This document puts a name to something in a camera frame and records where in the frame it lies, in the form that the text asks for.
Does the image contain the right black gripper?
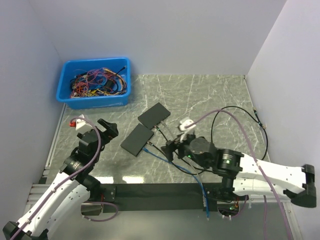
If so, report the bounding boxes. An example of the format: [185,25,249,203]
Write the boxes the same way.
[160,129,210,169]

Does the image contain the black ethernet cable short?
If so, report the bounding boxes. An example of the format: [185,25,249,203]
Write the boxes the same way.
[147,141,210,176]

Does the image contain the blue ethernet cable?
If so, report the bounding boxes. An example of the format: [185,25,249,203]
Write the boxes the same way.
[142,147,211,221]

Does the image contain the black network switch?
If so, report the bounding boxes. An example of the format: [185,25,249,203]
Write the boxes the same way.
[120,123,154,157]
[137,102,171,130]

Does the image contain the grey ethernet cable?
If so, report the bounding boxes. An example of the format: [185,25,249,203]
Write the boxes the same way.
[160,121,208,208]

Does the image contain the long black ethernet cable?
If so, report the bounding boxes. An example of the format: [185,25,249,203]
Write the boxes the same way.
[153,105,269,161]

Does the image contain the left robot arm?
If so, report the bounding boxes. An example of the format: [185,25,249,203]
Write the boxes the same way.
[2,116,119,240]

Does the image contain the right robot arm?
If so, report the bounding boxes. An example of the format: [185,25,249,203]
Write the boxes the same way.
[161,134,317,208]

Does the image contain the blue plastic bin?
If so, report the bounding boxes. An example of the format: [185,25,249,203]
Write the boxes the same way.
[56,57,132,110]

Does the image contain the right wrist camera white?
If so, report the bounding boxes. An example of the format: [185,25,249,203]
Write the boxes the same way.
[178,118,196,143]

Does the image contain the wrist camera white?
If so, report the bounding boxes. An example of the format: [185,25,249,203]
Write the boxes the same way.
[178,118,196,143]
[69,118,93,134]

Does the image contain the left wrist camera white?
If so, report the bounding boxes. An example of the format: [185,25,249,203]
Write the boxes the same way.
[69,118,93,134]

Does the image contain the tangled coloured wires bundle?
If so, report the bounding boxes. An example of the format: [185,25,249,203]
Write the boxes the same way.
[68,66,128,99]

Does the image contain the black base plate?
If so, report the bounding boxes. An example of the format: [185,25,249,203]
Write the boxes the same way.
[98,182,250,217]

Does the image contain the aluminium rail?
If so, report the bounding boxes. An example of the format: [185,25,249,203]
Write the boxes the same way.
[26,184,291,206]

